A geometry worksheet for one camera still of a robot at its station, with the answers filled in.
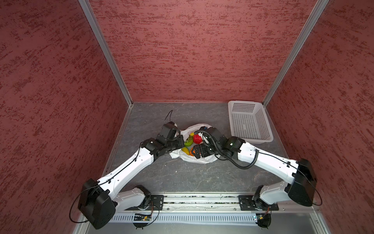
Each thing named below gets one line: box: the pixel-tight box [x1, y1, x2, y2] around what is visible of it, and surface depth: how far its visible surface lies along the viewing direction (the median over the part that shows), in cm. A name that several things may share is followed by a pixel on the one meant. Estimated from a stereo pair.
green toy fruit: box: [184, 136, 194, 147], surface depth 92 cm
